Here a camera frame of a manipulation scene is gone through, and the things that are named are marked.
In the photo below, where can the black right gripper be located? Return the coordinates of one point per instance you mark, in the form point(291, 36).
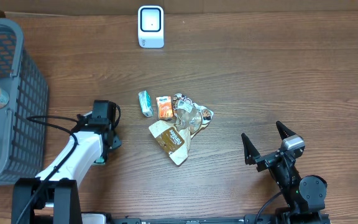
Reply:
point(265, 160)

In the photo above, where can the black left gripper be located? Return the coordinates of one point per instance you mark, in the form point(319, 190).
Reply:
point(118, 142)

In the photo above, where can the teal wet wipes pack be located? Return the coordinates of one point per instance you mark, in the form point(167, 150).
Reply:
point(100, 161)

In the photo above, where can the teal tissue packet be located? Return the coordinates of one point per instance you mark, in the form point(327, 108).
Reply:
point(145, 103)

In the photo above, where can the dried mushroom plastic bag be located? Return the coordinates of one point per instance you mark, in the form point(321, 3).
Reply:
point(174, 136)

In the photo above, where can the small orange snack packet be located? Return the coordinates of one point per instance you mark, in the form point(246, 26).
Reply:
point(164, 106)

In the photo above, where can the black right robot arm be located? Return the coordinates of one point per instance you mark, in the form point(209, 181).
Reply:
point(304, 195)

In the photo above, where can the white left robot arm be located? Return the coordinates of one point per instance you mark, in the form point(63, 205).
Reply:
point(52, 196)

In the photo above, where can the white barcode scanner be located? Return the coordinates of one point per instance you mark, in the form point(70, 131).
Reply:
point(151, 27)

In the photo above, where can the grey plastic mesh basket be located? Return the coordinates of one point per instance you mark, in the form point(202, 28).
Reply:
point(21, 141)

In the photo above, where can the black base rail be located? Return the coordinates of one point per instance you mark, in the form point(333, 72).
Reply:
point(216, 220)

